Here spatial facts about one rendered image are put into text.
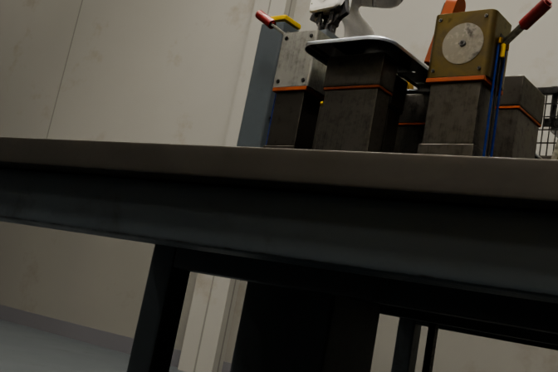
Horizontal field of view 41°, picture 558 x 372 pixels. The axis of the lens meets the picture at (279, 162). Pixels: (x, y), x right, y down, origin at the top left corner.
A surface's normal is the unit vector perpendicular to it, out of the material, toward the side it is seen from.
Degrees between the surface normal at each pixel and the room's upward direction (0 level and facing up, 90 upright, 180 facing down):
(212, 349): 90
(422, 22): 90
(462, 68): 90
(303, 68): 90
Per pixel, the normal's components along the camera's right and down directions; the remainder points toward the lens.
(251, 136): -0.61, -0.27
